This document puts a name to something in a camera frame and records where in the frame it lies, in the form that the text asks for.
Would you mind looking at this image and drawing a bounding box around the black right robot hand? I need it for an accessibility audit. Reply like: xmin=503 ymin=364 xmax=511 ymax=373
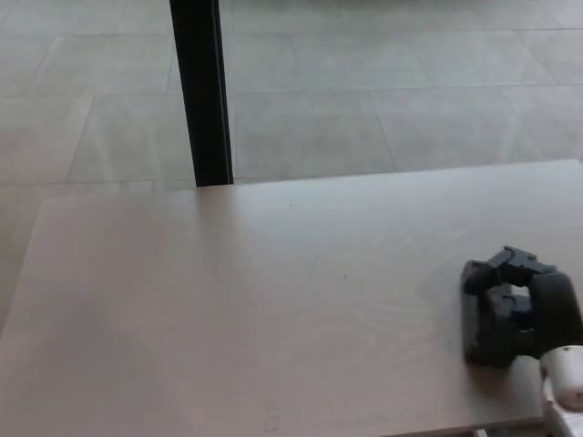
xmin=466 ymin=245 xmax=583 ymax=361

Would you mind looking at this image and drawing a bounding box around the dark grey rectangular board eraser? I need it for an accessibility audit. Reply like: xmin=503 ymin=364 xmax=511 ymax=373
xmin=459 ymin=259 xmax=520 ymax=366

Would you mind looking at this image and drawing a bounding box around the black metal vertical post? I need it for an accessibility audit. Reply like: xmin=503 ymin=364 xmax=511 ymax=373
xmin=169 ymin=0 xmax=235 ymax=188

